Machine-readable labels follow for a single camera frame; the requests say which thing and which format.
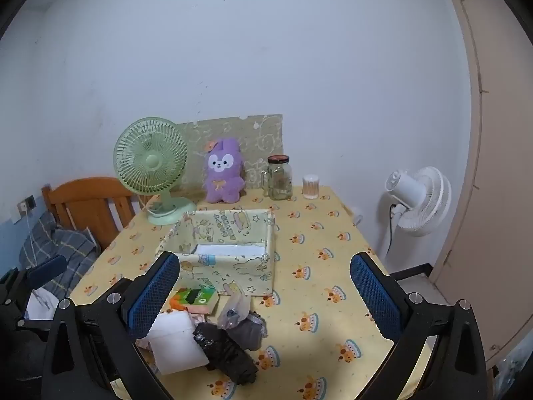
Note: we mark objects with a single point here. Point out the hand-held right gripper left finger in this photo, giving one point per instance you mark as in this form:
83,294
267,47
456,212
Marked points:
155,293

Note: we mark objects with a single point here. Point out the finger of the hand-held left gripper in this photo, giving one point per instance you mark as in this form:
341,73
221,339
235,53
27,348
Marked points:
46,268

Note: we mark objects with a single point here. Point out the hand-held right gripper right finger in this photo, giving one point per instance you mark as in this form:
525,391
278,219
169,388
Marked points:
374,296

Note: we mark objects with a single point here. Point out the green and orange tissue packet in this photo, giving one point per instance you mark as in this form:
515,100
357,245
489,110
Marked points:
195,300

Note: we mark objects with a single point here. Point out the printed fabric storage box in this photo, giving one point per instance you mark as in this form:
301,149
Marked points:
233,273

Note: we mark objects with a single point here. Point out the clear plastic bag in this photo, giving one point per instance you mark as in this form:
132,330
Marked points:
235,308

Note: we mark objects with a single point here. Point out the black plastic bag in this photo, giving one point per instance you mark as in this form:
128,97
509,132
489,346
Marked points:
225,354

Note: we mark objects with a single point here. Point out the grey cloth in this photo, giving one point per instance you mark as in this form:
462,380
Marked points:
250,333

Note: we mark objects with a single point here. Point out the grey plaid bedding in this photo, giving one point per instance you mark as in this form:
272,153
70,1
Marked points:
66,246

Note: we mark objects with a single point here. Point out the white cloth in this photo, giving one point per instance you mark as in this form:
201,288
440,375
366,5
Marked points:
39,302

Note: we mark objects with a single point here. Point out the wooden chair back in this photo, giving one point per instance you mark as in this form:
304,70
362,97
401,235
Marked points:
87,200

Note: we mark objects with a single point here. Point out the white standing fan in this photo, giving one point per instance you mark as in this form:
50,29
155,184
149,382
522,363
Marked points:
420,204

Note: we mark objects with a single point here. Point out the cotton swab container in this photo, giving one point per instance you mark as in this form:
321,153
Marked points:
311,187

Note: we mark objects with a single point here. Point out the green desk fan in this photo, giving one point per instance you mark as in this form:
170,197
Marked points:
150,160

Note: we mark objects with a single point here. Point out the purple plush toy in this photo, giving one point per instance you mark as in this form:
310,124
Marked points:
222,175

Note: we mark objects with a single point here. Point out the glass jar with dark lid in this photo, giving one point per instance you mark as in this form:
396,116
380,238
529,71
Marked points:
280,181

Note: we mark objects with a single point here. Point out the beige door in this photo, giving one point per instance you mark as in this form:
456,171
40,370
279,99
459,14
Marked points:
495,175

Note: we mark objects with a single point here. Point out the patterned cardboard sheet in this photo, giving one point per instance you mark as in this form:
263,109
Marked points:
262,137

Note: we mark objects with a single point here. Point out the wall socket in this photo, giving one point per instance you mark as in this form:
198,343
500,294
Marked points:
26,205

